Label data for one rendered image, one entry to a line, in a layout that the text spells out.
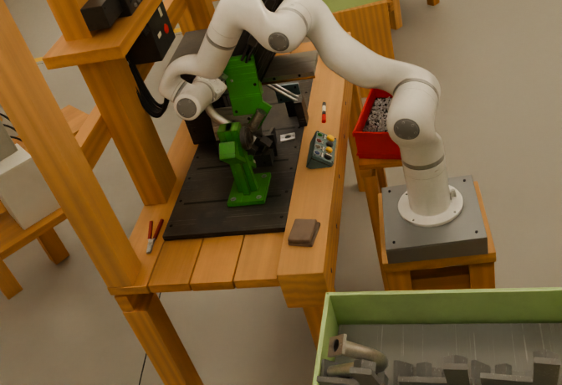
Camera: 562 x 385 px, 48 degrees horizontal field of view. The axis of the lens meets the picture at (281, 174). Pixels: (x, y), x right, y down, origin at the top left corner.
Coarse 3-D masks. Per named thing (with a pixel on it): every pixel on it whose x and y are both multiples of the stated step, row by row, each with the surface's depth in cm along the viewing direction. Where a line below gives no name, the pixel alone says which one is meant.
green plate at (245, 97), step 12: (240, 60) 217; (252, 60) 216; (228, 72) 219; (240, 72) 219; (252, 72) 218; (228, 84) 221; (240, 84) 220; (252, 84) 220; (240, 96) 222; (252, 96) 221; (240, 108) 224; (252, 108) 223
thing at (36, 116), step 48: (0, 0) 149; (48, 0) 182; (192, 0) 286; (0, 48) 148; (0, 96) 157; (48, 96) 163; (96, 96) 201; (48, 144) 165; (144, 144) 214; (96, 192) 182; (144, 192) 225; (96, 240) 186
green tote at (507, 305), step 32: (512, 288) 154; (544, 288) 152; (352, 320) 171; (384, 320) 168; (416, 320) 166; (448, 320) 164; (480, 320) 162; (512, 320) 160; (544, 320) 158; (320, 352) 152
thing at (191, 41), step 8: (192, 32) 250; (200, 32) 248; (184, 40) 245; (192, 40) 244; (200, 40) 242; (184, 48) 240; (192, 48) 238; (176, 56) 236; (168, 64) 232; (192, 80) 230; (224, 96) 235; (216, 104) 235; (224, 104) 235; (184, 120) 242; (192, 120) 241; (200, 120) 241; (208, 120) 240; (192, 128) 244; (200, 128) 243; (208, 128) 243; (192, 136) 247; (200, 136) 246; (208, 136) 246
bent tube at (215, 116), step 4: (220, 76) 214; (224, 76) 216; (224, 80) 215; (208, 108) 221; (212, 108) 222; (208, 112) 221; (212, 112) 221; (216, 112) 222; (212, 116) 222; (216, 116) 222; (220, 116) 222; (212, 120) 223; (216, 120) 222; (220, 120) 222; (224, 120) 222
